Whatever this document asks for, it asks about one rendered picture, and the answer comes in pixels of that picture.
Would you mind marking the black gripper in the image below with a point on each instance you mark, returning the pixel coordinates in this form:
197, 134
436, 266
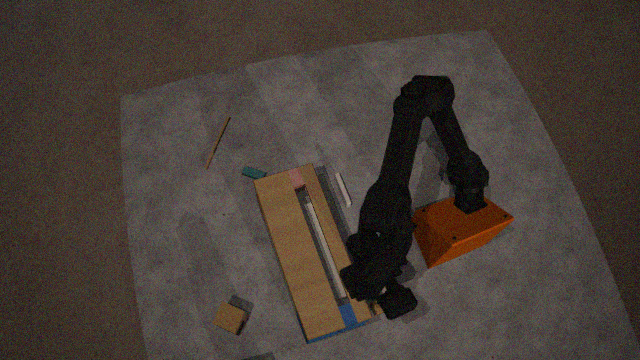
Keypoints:
397, 300

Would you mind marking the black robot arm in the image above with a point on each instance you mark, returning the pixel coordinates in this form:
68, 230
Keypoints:
387, 205

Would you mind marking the thin brown stick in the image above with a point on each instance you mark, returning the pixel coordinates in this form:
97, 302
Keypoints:
216, 143

